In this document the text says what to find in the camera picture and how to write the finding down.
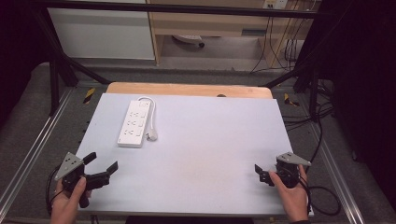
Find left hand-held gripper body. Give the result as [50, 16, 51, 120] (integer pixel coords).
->
[54, 151, 92, 209]

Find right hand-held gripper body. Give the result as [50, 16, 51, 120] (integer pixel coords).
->
[268, 151, 313, 189]

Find person's right hand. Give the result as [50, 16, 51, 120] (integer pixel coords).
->
[268, 163, 311, 224]

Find person's left hand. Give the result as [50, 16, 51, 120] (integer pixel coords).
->
[49, 176, 93, 224]

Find white power strip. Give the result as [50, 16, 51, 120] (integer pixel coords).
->
[117, 99, 152, 148]

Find pale grey table mat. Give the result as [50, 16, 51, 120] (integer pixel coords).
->
[75, 92, 315, 217]

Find yellow black tape marker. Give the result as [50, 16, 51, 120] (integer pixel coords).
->
[82, 87, 97, 105]
[283, 92, 301, 107]

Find wooden board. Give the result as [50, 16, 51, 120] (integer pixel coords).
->
[106, 81, 275, 100]

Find dark curtain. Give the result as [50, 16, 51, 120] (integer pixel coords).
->
[0, 0, 52, 125]
[311, 0, 396, 203]

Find white cabinet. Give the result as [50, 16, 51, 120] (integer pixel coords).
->
[47, 0, 156, 61]

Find white device under desk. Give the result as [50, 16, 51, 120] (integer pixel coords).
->
[172, 34, 206, 49]

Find wooden desk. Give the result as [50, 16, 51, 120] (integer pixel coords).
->
[146, 0, 316, 68]

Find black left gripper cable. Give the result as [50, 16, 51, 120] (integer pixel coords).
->
[45, 166, 65, 217]

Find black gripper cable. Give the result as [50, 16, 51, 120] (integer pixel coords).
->
[298, 174, 342, 217]
[45, 166, 65, 217]

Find aluminium floor rail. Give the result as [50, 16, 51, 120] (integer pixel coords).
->
[0, 88, 75, 213]
[306, 120, 366, 224]

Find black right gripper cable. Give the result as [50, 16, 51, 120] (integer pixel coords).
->
[298, 174, 342, 217]

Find white power cord with plug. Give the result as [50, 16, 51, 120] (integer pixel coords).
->
[136, 95, 159, 143]

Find black floor cables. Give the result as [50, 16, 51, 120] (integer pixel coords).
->
[281, 78, 336, 171]

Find black frame strut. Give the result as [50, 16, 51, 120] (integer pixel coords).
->
[31, 6, 112, 117]
[264, 18, 332, 123]

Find black hanging cables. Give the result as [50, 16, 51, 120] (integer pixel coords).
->
[250, 15, 308, 75]

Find white wall socket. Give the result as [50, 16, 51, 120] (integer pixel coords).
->
[262, 0, 290, 10]

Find black frame crossbar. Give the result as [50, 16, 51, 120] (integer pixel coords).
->
[31, 0, 321, 20]

